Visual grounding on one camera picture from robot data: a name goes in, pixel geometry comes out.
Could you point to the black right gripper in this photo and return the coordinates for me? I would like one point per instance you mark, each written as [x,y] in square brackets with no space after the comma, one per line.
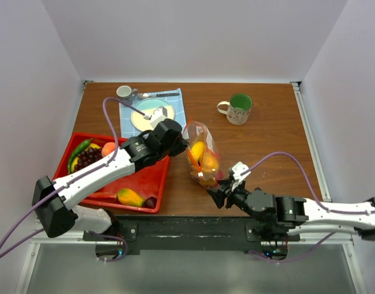
[218,196]

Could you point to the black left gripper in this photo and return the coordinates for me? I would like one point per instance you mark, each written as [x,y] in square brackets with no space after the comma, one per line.
[182,144]

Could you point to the red apple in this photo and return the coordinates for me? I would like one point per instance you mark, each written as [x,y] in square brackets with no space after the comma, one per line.
[220,177]

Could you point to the yellow mango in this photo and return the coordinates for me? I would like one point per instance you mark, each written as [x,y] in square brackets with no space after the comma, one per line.
[197,151]

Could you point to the clear zip top bag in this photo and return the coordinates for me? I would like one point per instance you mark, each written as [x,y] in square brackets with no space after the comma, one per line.
[197,131]

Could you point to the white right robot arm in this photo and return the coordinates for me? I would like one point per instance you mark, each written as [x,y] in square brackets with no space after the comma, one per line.
[276,217]

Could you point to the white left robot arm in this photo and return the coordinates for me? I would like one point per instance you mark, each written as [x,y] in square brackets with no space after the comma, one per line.
[56,203]

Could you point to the cream and blue plate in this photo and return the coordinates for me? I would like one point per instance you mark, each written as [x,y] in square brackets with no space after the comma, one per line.
[148,107]

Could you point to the blue checked cloth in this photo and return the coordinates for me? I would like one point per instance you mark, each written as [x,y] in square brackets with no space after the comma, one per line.
[126,126]

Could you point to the red plastic tray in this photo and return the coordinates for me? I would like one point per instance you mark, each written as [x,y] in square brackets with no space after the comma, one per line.
[148,182]

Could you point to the peach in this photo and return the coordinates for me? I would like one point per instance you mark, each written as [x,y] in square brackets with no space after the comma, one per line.
[108,148]

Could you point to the small grey mug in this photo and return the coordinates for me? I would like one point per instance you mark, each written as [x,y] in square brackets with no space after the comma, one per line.
[126,93]

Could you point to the dark red fig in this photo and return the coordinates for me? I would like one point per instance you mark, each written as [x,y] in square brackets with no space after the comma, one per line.
[150,203]

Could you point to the yellow orange papaya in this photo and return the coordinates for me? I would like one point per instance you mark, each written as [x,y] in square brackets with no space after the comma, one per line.
[129,197]

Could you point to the dark purple grape bunch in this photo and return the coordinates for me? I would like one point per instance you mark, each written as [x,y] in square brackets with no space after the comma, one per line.
[85,158]

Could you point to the green floral mug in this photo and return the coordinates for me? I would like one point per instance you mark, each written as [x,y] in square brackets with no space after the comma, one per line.
[237,109]

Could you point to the green chili pepper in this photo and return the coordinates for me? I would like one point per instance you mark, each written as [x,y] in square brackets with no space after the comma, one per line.
[81,147]

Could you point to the red chili pepper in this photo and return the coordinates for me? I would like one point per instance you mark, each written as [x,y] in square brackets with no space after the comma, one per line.
[103,196]

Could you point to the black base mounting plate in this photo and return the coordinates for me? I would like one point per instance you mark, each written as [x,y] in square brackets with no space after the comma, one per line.
[195,233]

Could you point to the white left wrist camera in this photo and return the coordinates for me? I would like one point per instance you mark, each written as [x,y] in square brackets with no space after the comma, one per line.
[157,116]

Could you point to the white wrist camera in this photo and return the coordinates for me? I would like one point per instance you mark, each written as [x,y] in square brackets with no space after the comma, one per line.
[157,116]
[238,173]

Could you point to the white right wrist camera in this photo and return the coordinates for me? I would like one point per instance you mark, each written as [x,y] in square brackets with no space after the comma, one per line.
[238,173]

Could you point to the metal spoon black handle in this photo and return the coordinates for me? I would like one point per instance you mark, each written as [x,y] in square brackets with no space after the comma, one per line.
[156,95]

